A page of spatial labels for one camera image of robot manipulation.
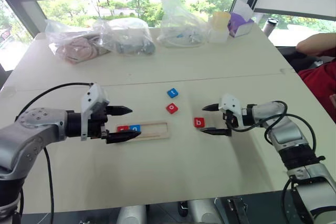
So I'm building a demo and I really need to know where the silver rounded robot leg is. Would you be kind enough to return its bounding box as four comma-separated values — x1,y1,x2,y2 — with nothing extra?
116,205,147,224
188,199,224,224

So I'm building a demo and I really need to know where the black metal bracket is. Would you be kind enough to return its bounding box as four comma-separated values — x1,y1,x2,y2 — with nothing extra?
227,197,249,224

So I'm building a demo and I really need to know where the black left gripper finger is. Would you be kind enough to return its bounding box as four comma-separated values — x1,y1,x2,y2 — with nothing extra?
107,105,133,116
106,130,142,145

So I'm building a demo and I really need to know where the purple and white box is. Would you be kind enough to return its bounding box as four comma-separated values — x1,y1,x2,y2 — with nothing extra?
227,0,255,37

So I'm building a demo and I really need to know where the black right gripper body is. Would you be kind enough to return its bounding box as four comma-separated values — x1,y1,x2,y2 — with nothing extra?
222,109,238,131

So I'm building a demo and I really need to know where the tall clear plastic bag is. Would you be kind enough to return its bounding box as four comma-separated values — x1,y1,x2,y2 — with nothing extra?
156,0,211,49

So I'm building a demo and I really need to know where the person in red shirt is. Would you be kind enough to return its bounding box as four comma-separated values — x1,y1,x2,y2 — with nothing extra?
296,33,336,124

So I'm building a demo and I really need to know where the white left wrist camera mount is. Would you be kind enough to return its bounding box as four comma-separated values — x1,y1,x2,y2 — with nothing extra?
80,83,110,141

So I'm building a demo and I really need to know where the plastic bag with pink cloth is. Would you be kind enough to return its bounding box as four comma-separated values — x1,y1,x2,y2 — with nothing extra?
45,18,112,65

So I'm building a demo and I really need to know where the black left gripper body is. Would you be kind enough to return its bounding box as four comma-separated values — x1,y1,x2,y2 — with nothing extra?
88,101,110,139

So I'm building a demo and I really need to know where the blue letter block t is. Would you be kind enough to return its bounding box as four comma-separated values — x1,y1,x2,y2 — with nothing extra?
166,88,180,99

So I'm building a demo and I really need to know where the wooden letter tray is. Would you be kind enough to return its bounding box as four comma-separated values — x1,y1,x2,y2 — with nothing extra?
115,121,169,141

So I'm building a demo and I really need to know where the silver tumbler with black lid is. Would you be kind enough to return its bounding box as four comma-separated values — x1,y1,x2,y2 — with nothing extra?
264,17,279,36

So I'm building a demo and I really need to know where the red letter block o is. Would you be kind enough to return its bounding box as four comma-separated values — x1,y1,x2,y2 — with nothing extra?
165,103,179,115

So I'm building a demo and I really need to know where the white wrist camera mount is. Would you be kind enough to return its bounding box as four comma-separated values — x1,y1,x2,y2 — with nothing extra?
218,93,244,128
80,83,110,141

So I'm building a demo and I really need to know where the plastic bag with grey items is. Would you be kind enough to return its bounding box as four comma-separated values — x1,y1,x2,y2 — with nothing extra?
92,17,156,56

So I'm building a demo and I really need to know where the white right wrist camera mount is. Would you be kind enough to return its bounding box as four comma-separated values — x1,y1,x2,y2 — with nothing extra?
218,93,244,128

